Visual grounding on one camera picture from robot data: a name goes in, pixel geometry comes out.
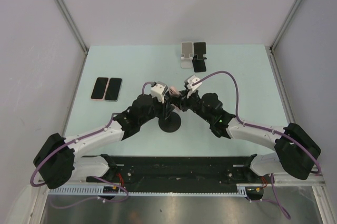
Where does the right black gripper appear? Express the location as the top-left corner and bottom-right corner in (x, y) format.
(172, 87), (213, 123)

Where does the right aluminium table rail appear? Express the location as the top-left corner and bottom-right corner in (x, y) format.
(265, 46), (296, 123)

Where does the pink case phone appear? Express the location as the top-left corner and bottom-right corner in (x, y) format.
(91, 77), (109, 100)

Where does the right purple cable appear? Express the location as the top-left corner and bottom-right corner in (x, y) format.
(193, 70), (322, 221)

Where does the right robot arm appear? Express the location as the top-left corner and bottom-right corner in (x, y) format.
(171, 90), (321, 182)

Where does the black phone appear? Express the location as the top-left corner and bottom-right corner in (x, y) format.
(104, 78), (122, 101)

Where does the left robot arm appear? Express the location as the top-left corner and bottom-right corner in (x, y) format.
(30, 95), (174, 189)

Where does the right aluminium frame post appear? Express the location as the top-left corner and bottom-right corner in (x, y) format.
(270, 0), (304, 53)

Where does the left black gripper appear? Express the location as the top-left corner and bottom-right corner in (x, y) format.
(139, 95), (174, 125)

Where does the white slotted cable duct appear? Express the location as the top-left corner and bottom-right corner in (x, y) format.
(48, 184), (264, 198)

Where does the left aluminium frame post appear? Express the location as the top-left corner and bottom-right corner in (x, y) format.
(54, 0), (89, 56)

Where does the white phone stand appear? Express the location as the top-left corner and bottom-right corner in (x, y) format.
(181, 42), (194, 68)

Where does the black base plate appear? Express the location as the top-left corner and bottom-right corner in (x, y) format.
(102, 155), (271, 188)

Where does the black round base stand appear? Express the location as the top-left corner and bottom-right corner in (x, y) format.
(158, 108), (181, 133)

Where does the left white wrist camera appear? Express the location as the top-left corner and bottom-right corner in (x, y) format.
(151, 82), (168, 103)

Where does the aluminium frame post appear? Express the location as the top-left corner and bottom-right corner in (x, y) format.
(54, 0), (89, 56)
(270, 0), (304, 53)

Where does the black rectangular phone stand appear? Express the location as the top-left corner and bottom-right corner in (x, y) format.
(192, 42), (207, 73)

